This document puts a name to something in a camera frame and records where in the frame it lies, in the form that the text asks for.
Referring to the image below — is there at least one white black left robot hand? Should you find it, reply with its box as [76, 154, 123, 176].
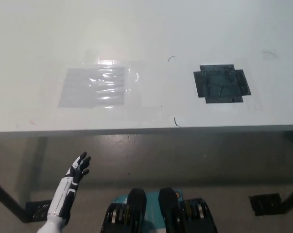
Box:
[65, 151, 91, 192]

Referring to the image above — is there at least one black metal table leg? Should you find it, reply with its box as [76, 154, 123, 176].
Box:
[281, 180, 293, 216]
[0, 176, 31, 223]

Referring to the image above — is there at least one black tape square mark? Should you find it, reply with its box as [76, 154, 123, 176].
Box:
[192, 64, 252, 104]

